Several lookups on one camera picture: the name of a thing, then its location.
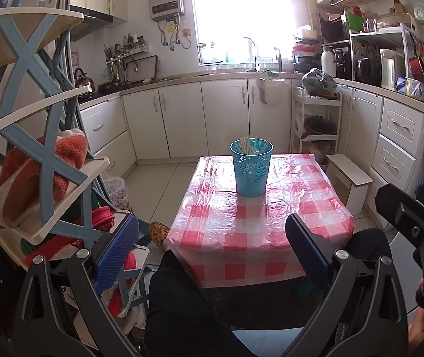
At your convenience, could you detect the kitchen faucet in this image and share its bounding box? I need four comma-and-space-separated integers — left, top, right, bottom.
244, 36, 260, 73

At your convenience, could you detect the person right hand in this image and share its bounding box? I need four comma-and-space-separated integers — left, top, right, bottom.
407, 280, 424, 356

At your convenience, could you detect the small white step stool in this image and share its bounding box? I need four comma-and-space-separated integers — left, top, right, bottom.
326, 154, 373, 215

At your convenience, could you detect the blue and white shelf unit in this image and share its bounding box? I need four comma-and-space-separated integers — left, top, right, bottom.
0, 7, 133, 267

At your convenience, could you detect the orange plush toy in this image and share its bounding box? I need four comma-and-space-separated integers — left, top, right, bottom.
0, 129, 89, 224

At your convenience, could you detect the yellow patterned slipper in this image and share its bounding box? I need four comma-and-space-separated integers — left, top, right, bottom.
147, 222, 170, 250

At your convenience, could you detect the floral plastic waste basket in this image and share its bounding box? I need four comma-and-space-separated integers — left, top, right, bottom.
104, 177, 132, 212

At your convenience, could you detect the pink checkered tablecloth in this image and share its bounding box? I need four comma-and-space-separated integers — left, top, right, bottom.
163, 154, 355, 288

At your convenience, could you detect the white rolling storage cart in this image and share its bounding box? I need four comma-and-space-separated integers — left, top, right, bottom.
290, 86, 343, 157

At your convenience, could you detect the red saucepan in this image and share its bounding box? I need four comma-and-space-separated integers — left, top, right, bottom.
408, 35, 424, 83

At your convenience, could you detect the white electric water boiler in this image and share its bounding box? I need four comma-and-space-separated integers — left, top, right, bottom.
380, 48, 406, 91

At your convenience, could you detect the blue perforated plastic bucket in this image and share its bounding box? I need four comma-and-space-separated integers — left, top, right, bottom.
230, 140, 274, 198

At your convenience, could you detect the green bag of vegetables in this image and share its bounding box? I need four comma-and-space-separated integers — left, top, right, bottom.
301, 68, 337, 96

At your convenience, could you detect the bamboo chopstick bundle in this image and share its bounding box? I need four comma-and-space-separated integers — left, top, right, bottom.
235, 136, 271, 156

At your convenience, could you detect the white thermos flask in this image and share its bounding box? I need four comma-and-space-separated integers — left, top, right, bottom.
321, 47, 337, 77

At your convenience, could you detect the white hanging trash bin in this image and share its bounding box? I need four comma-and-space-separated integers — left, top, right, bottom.
257, 78, 286, 107

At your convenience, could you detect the steel whistling kettle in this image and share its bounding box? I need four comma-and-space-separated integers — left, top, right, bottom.
74, 67, 96, 98

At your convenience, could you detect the black range hood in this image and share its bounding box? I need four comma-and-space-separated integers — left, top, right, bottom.
70, 5, 114, 42

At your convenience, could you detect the wall utensil rack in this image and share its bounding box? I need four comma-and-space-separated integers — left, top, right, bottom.
101, 34, 159, 84

